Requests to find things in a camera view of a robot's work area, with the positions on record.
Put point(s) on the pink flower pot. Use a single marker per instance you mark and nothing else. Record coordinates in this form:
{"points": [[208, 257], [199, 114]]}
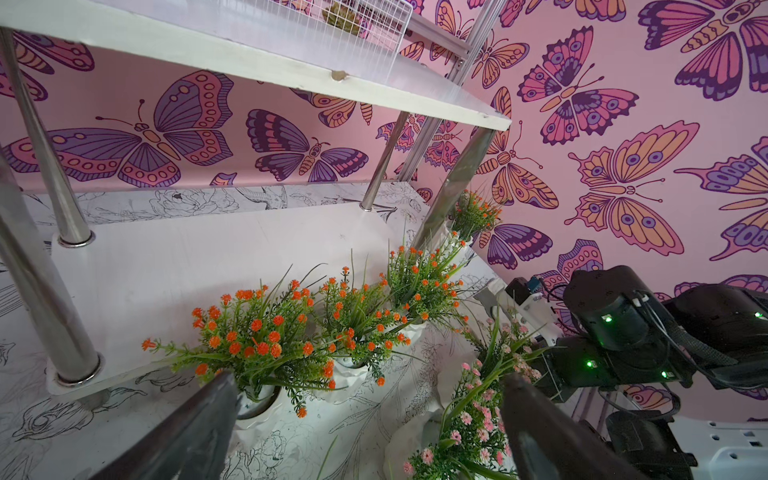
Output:
{"points": [[470, 441], [503, 347]]}

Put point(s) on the orange flower pot far right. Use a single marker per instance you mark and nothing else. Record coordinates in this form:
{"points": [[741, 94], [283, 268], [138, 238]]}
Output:
{"points": [[471, 215]]}

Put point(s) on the orange flower pot left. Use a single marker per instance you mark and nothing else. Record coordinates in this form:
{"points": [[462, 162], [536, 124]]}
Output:
{"points": [[261, 336]]}

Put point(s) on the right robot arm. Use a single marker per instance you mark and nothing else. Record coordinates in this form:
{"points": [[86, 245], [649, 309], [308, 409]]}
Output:
{"points": [[627, 335]]}

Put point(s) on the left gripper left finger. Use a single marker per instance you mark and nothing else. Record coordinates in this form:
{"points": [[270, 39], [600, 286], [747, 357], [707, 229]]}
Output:
{"points": [[191, 443]]}

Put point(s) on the orange flower pot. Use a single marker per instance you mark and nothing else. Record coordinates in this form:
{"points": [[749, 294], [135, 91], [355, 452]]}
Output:
{"points": [[471, 215], [359, 323], [424, 287], [261, 336]]}

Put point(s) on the orange flower pot middle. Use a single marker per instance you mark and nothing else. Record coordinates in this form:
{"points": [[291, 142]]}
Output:
{"points": [[359, 323]]}

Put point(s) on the white wire basket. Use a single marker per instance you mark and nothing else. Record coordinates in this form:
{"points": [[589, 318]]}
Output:
{"points": [[359, 37]]}

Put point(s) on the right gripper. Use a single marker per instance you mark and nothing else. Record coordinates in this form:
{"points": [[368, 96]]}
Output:
{"points": [[570, 364]]}

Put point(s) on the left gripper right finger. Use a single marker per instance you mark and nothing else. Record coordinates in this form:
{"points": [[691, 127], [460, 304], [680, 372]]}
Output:
{"points": [[547, 444]]}

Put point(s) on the white two-tier rack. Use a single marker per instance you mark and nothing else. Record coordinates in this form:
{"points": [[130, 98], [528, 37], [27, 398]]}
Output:
{"points": [[155, 251]]}

